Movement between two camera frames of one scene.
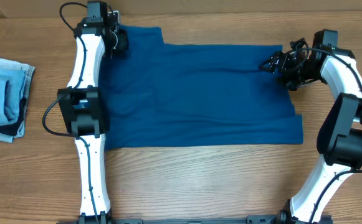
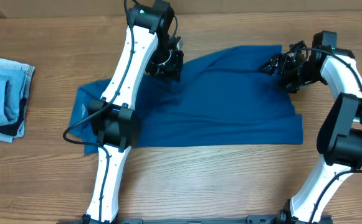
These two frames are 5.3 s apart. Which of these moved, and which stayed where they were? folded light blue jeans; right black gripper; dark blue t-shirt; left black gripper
Moved: left black gripper
Stayed: right black gripper; folded light blue jeans; dark blue t-shirt
